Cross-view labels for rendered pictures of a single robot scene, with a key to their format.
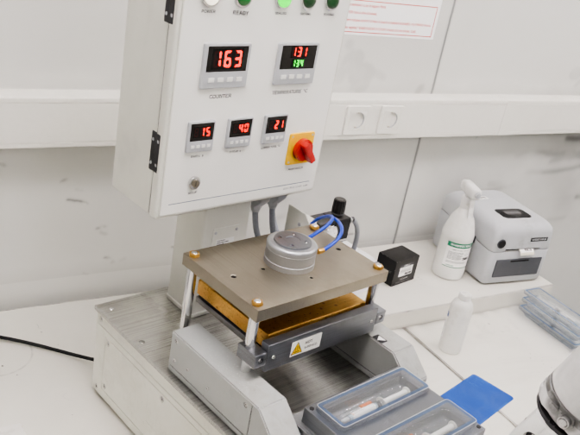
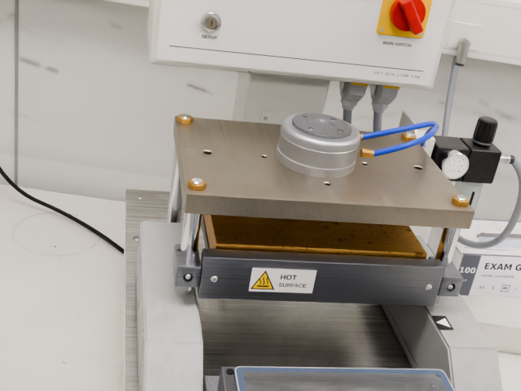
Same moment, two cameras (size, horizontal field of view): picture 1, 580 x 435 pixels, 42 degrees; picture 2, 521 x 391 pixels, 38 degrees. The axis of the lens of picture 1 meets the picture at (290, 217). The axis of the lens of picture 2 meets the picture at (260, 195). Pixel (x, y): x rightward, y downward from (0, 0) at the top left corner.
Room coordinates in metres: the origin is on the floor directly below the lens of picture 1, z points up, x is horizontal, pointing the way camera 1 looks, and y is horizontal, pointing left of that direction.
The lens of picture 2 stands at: (0.44, -0.35, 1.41)
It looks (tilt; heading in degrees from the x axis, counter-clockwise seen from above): 26 degrees down; 33
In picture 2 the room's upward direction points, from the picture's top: 9 degrees clockwise
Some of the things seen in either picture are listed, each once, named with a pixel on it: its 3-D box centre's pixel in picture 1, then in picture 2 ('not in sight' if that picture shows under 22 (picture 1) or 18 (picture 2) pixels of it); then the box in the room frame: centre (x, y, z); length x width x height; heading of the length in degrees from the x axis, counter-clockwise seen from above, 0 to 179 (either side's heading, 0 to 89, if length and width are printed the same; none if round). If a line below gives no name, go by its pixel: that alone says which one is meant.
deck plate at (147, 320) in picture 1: (256, 349); (280, 292); (1.07, 0.01, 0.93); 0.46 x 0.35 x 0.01; 46
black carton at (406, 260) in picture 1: (396, 265); not in sight; (1.69, -0.28, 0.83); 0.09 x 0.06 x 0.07; 137
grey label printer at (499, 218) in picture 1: (492, 234); not in sight; (1.88, -0.54, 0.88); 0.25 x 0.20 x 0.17; 29
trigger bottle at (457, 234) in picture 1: (459, 230); not in sight; (1.77, -0.42, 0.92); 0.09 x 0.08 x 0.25; 15
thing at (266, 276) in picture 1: (282, 264); (322, 171); (1.09, 0.00, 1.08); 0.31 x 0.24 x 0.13; 136
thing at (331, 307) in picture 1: (288, 285); (315, 199); (1.05, -0.02, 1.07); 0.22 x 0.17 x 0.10; 136
